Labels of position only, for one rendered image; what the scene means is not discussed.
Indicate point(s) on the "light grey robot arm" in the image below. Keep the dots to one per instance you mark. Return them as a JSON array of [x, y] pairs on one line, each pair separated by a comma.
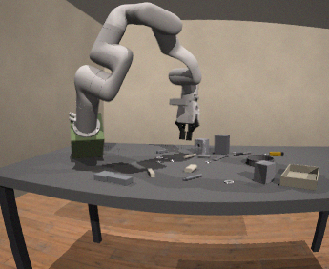
[[92, 84]]

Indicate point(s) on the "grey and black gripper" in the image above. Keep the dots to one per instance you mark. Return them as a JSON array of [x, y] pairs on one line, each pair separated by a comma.
[[186, 115]]

